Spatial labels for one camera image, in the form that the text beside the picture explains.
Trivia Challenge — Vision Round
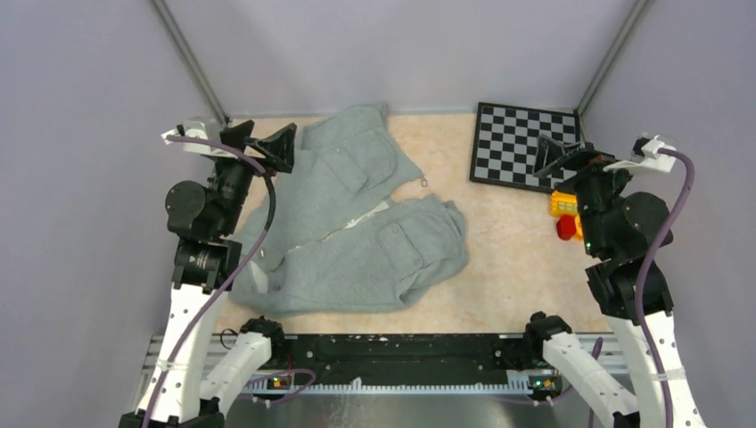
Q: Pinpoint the red toy block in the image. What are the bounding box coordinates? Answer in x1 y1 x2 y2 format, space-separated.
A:
555 215 583 241

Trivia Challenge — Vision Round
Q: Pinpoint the grey zip-up jacket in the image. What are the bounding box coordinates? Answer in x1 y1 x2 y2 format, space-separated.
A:
231 103 469 317

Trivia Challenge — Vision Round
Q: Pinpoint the yellow toy block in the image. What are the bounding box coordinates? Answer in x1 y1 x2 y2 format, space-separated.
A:
549 191 579 218

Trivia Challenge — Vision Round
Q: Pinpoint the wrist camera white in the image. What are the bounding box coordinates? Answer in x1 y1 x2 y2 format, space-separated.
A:
603 135 677 176
160 118 230 157

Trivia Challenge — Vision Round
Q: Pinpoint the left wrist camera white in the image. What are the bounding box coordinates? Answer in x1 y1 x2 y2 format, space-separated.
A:
160 118 230 157

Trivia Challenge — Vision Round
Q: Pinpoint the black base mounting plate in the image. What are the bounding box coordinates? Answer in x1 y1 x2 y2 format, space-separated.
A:
264 333 538 387

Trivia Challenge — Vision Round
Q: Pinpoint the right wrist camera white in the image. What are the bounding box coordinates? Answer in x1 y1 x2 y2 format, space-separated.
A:
603 135 677 176

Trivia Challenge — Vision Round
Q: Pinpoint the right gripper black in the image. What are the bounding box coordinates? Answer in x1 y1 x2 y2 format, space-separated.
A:
531 133 646 254

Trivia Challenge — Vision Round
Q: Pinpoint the aluminium frame rail front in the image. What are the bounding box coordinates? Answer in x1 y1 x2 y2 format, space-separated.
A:
141 333 633 397

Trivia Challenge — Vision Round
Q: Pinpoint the black white checkerboard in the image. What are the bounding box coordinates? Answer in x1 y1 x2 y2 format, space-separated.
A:
469 102 581 193

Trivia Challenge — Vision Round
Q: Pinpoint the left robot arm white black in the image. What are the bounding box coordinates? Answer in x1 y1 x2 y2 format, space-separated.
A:
119 120 297 427

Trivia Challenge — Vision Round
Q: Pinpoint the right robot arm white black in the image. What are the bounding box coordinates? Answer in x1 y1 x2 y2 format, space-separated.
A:
522 135 704 427

